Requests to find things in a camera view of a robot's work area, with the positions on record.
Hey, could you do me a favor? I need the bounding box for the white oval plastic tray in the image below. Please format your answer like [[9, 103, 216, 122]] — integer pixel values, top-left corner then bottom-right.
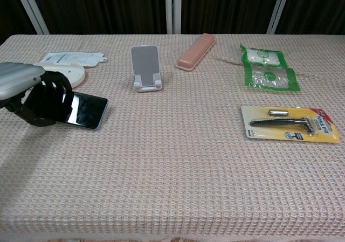
[[40, 63, 86, 89]]

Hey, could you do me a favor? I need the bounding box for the white printed paper packet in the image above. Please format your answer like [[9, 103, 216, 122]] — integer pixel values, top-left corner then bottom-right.
[[39, 51, 109, 68]]

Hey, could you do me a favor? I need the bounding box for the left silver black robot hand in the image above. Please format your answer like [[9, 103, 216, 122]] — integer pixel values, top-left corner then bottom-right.
[[0, 62, 73, 127]]

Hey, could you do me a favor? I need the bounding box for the green clear plastic packet strip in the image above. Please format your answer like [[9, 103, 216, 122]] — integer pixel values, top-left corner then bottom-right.
[[239, 43, 301, 92]]

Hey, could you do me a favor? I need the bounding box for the black smartphone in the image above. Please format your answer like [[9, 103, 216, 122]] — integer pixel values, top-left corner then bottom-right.
[[23, 89, 109, 130]]

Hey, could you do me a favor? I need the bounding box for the white grey phone stand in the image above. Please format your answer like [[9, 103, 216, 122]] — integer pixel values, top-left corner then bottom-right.
[[130, 45, 165, 93]]

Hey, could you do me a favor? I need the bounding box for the pink oblong plastic case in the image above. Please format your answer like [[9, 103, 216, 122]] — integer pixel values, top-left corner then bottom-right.
[[176, 32, 216, 72]]

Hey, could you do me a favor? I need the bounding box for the white frame post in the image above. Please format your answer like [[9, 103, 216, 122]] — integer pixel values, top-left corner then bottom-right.
[[12, 0, 50, 35], [266, 0, 292, 35], [164, 0, 182, 34]]

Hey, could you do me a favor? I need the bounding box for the pink waffle tablecloth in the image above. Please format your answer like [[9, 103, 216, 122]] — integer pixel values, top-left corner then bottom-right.
[[0, 33, 345, 242]]

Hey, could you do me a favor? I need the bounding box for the yellow razor blister pack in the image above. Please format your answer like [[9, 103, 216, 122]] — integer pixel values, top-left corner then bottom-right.
[[240, 105, 341, 144]]

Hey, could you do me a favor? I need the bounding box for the dark curtain panel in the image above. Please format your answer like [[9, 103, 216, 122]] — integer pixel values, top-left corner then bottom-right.
[[0, 0, 37, 45], [26, 0, 167, 35], [181, 0, 282, 35], [274, 0, 345, 36]]

